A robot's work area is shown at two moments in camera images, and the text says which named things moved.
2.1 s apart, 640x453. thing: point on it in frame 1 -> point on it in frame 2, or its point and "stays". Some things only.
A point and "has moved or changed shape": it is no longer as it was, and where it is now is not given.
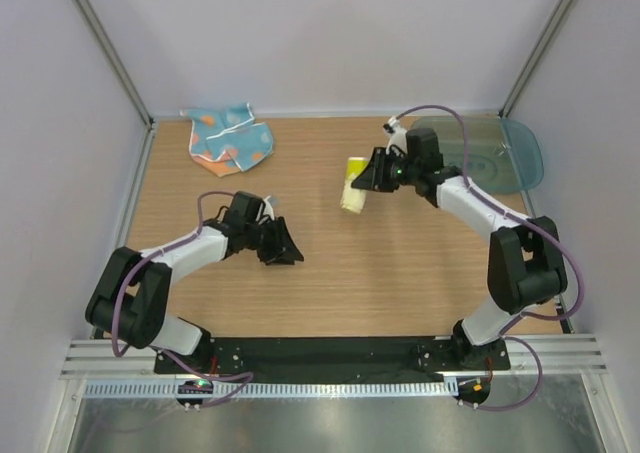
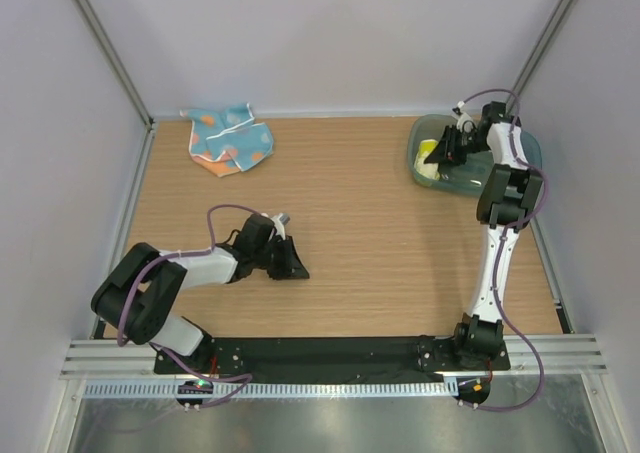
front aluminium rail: [582, 356] stays
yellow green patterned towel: [353, 199] has moved or changed shape
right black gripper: [374, 176] -> [445, 152]
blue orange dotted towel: [228, 141] stays
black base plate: [335, 356] stays
